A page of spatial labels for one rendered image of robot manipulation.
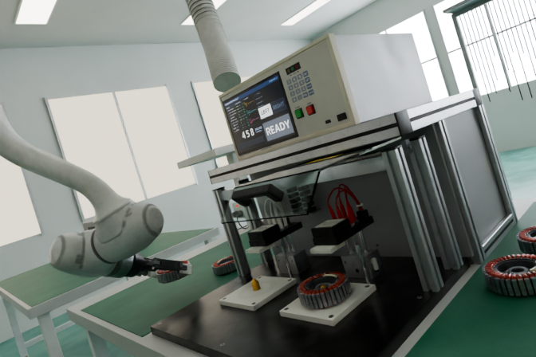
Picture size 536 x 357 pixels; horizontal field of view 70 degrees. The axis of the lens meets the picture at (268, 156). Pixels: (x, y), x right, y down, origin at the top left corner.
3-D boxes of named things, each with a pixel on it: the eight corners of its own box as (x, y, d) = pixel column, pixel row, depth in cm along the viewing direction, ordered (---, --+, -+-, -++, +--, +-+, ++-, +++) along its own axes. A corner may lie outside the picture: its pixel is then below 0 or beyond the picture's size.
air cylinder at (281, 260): (298, 274, 104) (292, 255, 104) (280, 273, 110) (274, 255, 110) (310, 266, 107) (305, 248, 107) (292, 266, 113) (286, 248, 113)
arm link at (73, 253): (94, 285, 102) (129, 267, 98) (38, 279, 90) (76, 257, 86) (93, 248, 108) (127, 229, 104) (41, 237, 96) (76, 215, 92)
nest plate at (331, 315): (333, 326, 70) (332, 319, 70) (280, 315, 81) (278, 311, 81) (376, 289, 80) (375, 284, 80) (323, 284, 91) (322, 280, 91)
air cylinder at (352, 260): (372, 279, 86) (365, 256, 86) (346, 277, 92) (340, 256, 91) (384, 269, 89) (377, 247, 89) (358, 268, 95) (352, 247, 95)
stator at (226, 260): (250, 264, 137) (246, 253, 137) (224, 277, 130) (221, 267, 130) (233, 262, 146) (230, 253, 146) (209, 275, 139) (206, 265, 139)
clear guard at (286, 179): (307, 215, 57) (295, 177, 57) (220, 224, 75) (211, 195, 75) (409, 163, 79) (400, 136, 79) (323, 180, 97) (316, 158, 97)
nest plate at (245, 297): (254, 311, 88) (253, 306, 88) (219, 304, 100) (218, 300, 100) (297, 282, 98) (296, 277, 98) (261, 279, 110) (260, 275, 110)
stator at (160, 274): (178, 282, 117) (175, 271, 117) (151, 286, 122) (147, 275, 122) (199, 268, 127) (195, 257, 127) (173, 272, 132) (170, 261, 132)
